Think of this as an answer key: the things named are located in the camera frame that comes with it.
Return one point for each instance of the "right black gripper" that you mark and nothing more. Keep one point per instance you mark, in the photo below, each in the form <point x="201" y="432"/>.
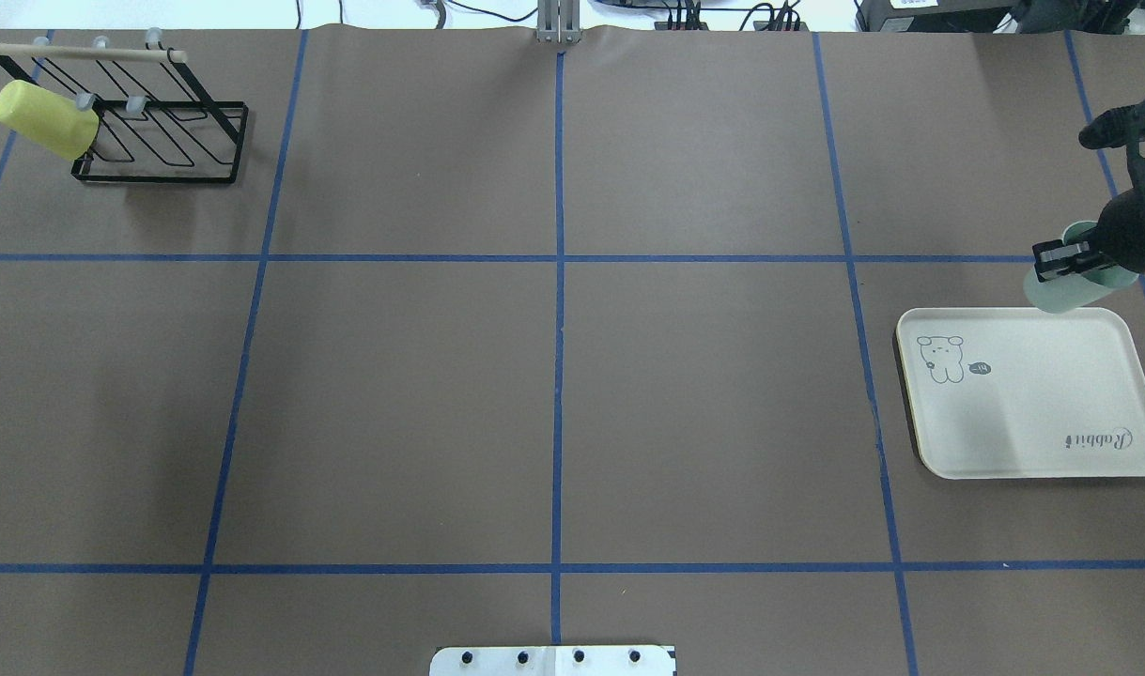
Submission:
<point x="1134" y="232"/>

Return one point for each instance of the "pale green plastic cup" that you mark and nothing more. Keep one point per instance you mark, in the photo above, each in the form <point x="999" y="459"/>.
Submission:
<point x="1075" y="291"/>

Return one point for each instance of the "beige rabbit serving tray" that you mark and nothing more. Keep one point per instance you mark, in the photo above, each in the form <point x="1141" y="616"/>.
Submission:
<point x="1019" y="394"/>

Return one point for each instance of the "yellow plastic cup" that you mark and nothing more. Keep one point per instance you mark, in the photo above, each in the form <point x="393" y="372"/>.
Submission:
<point x="48" y="119"/>

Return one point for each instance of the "black device box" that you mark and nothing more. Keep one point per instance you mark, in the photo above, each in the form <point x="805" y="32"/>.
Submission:
<point x="976" y="17"/>

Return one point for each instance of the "black orange connector box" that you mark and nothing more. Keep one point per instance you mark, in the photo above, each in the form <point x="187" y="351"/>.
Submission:
<point x="681" y="16"/>

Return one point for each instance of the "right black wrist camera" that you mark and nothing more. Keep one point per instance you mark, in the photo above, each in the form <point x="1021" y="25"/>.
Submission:
<point x="1121" y="127"/>

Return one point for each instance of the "aluminium frame post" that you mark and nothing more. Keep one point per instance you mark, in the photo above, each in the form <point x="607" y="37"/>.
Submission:
<point x="558" y="21"/>

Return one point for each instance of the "white metal base plate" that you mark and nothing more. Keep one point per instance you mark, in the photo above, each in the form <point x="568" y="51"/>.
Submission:
<point x="610" y="659"/>

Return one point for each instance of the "black wire cup rack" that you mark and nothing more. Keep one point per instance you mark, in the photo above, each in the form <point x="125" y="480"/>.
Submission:
<point x="158" y="123"/>

